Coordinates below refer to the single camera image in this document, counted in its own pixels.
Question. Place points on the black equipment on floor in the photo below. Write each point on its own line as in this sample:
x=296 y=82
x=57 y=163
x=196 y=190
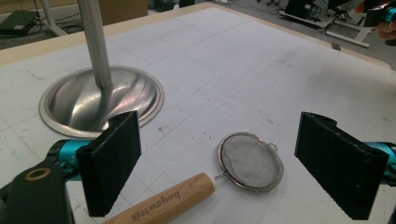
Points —
x=300 y=9

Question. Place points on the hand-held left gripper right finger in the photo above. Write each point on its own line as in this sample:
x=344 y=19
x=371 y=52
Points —
x=336 y=168

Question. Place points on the white table leg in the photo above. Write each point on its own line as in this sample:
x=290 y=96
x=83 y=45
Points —
x=51 y=18

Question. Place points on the white metal floor frame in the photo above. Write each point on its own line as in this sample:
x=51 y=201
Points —
x=348 y=34

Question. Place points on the metal stand with round base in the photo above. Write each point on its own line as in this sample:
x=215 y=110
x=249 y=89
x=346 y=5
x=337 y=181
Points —
x=81 y=102

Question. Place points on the brown cardboard box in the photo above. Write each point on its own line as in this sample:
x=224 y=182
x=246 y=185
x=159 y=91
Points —
x=124 y=11

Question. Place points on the white grid mat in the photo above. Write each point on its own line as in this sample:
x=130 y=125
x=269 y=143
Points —
x=249 y=77

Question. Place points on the black tape piece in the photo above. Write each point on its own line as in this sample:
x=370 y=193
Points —
x=336 y=46

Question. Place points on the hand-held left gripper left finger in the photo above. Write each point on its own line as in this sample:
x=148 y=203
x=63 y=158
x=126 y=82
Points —
x=107 y=161

